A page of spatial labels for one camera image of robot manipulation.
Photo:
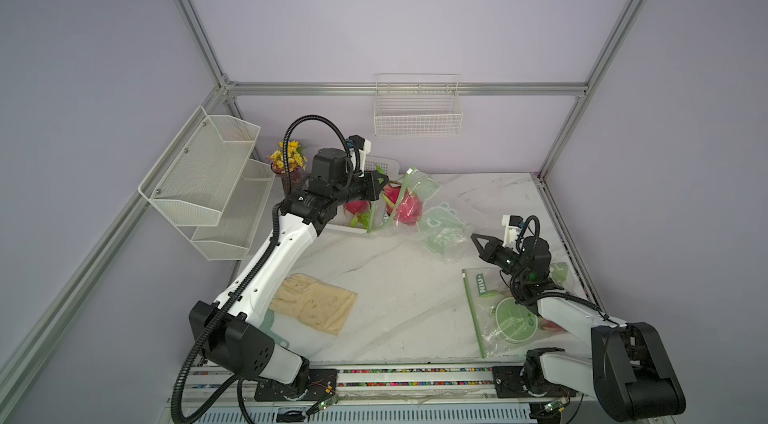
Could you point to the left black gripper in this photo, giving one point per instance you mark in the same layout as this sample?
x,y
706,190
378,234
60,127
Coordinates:
x,y
372,190

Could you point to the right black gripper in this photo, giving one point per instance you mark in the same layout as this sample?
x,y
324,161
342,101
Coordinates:
x,y
488,254

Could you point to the pink dragon fruit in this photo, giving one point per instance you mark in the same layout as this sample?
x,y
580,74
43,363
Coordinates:
x,y
360,213
401,204

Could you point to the clear zip-top bag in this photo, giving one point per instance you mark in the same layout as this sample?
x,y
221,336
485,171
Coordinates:
x,y
503,328
446,223

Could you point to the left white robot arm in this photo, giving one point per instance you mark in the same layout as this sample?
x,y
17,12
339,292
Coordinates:
x,y
227,331

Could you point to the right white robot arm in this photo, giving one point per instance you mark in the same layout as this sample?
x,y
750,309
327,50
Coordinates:
x,y
628,370

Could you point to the pink dragon fruit in bag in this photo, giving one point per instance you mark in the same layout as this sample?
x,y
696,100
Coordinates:
x,y
401,204

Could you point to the dragon fruit in near bag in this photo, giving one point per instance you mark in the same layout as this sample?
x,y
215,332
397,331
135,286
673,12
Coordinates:
x,y
550,327

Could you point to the white plastic basket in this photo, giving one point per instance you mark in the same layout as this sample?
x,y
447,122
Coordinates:
x,y
386,166

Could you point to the yellow flowers in vase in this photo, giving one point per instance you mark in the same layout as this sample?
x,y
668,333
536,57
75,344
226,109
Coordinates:
x,y
289,161

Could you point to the beige work glove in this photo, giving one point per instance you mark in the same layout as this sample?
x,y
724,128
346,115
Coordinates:
x,y
314,303

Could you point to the white mesh two-tier shelf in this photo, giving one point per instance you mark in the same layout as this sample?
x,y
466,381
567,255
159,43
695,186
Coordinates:
x,y
209,186

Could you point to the green hand brush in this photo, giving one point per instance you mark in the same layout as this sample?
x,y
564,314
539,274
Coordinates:
x,y
267,327

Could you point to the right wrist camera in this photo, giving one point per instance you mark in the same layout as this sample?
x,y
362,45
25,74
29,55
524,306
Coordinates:
x,y
512,229

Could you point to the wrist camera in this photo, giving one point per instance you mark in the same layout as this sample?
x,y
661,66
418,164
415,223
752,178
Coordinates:
x,y
512,229
359,148

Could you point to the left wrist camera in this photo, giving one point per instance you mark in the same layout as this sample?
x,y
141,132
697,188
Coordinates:
x,y
359,148

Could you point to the white wire wall basket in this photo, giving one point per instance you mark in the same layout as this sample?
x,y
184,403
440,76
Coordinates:
x,y
417,105

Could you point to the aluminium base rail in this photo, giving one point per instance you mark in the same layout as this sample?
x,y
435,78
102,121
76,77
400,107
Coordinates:
x,y
429,393

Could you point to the aluminium frame struts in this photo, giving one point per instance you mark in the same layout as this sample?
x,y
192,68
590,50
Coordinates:
x,y
38,347

